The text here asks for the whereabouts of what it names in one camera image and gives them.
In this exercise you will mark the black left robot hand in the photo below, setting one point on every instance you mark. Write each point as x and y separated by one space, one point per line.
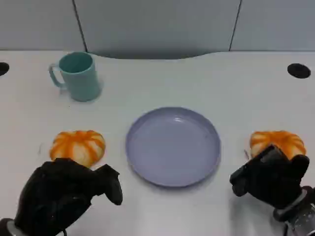
56 191

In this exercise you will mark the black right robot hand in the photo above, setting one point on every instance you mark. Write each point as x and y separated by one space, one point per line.
270 179

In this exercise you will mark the orange white toy bread roll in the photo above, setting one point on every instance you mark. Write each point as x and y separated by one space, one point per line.
78 145
278 140

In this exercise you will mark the lilac plate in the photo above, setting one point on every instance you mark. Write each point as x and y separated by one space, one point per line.
172 147

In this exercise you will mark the black round table grommet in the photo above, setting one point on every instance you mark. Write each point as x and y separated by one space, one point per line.
3 68
299 70

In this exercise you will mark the pale green mug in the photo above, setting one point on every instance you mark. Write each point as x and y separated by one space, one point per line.
81 81

